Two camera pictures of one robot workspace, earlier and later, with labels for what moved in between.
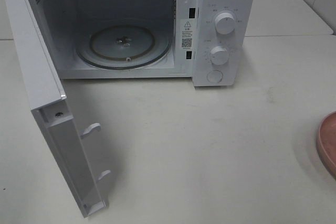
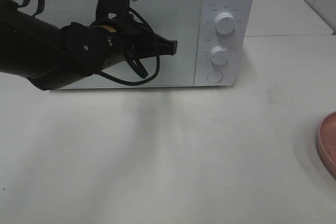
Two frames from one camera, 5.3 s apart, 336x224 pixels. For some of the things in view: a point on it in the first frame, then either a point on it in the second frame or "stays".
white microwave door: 46,101 → 173,12
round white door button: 214,76 stays
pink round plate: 326,142 stays
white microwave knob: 219,55 stays
